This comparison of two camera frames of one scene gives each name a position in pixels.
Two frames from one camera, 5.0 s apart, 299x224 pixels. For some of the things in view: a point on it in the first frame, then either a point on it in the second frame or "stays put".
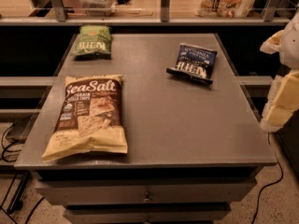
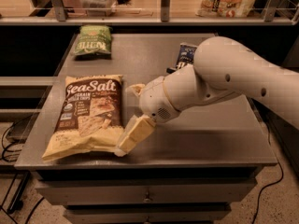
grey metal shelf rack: [61, 19] stays put
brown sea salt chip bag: [92, 117] stays put
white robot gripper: [291, 46] → [153, 99]
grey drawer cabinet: [192, 147] stays put
